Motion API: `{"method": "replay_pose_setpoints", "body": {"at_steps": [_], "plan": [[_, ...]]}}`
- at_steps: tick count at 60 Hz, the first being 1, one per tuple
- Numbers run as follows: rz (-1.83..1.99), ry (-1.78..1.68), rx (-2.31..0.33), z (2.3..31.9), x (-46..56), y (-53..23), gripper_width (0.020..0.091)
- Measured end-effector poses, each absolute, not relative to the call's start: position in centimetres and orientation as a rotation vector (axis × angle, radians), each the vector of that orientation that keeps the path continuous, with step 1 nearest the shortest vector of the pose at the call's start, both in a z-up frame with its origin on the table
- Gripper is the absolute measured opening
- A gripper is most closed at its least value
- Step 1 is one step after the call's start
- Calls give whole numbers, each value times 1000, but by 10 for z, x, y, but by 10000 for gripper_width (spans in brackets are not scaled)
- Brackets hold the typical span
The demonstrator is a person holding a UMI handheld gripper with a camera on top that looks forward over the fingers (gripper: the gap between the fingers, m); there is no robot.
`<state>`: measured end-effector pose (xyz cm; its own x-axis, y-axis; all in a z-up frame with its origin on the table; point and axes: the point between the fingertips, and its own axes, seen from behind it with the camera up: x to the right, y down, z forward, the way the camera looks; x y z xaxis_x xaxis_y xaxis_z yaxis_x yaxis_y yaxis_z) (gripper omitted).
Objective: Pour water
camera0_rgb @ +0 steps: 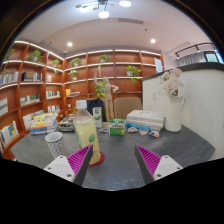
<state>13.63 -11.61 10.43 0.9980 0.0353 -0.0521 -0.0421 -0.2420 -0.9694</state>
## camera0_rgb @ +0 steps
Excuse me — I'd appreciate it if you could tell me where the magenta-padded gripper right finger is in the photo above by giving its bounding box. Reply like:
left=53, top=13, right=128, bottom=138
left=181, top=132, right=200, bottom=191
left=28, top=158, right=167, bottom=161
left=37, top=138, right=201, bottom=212
left=134, top=144, right=184, bottom=185

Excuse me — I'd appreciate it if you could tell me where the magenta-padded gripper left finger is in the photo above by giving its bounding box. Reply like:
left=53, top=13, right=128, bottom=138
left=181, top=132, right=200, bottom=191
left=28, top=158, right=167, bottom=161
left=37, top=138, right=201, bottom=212
left=43, top=144, right=94, bottom=187

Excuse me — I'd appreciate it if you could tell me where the clear bottle with yellow drink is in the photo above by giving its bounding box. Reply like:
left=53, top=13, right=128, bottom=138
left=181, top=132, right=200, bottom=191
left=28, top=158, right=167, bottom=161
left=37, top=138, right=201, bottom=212
left=73, top=99, right=102, bottom=166

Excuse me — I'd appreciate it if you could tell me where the white cup with triangle pattern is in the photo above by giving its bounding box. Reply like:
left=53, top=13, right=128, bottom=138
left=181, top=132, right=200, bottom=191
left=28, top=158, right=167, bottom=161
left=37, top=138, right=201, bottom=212
left=44, top=131, right=70, bottom=159

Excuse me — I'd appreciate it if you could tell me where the dark stack of books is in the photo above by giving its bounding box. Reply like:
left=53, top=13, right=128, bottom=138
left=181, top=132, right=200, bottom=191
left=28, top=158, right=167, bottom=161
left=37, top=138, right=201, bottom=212
left=58, top=114, right=76, bottom=133

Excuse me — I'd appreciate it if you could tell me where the colourful stack of books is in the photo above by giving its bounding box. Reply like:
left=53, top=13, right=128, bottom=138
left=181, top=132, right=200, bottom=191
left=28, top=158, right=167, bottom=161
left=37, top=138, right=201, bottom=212
left=29, top=112, right=59, bottom=136

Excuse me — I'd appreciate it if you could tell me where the white pitcher vase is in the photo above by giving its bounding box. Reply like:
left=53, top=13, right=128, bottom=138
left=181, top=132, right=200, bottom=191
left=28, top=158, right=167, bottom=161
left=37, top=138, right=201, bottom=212
left=164, top=95, right=186, bottom=133

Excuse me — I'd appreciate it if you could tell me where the tall green and white carton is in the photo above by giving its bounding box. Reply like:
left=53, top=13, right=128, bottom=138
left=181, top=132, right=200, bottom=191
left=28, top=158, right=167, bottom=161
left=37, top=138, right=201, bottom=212
left=92, top=106, right=103, bottom=129

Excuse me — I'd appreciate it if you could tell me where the green and white box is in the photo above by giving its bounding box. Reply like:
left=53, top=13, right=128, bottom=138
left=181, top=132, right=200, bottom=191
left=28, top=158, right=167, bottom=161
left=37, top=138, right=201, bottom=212
left=108, top=118, right=127, bottom=137

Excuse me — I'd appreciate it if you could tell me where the tan chair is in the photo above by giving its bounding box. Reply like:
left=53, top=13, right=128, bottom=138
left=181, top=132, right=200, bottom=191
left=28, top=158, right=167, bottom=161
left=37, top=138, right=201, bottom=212
left=113, top=96, right=144, bottom=120

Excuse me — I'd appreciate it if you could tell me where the wooden shelf unit with books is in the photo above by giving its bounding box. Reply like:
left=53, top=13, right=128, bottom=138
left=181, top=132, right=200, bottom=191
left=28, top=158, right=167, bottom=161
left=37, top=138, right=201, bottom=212
left=0, top=39, right=165, bottom=158

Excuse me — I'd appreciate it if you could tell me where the ceiling air vent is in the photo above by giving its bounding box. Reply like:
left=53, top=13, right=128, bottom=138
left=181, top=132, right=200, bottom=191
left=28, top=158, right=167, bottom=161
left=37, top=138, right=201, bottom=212
left=117, top=17, right=144, bottom=25

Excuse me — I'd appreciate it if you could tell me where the ceiling lamp with round lights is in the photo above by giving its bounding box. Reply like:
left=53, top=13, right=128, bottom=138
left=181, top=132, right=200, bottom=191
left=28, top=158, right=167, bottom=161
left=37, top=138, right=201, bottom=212
left=75, top=0, right=132, bottom=19

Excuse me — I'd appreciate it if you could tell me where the black ceiling track rail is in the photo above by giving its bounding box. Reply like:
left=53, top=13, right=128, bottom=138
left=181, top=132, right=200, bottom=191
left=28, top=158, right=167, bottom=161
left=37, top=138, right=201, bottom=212
left=174, top=42, right=218, bottom=58

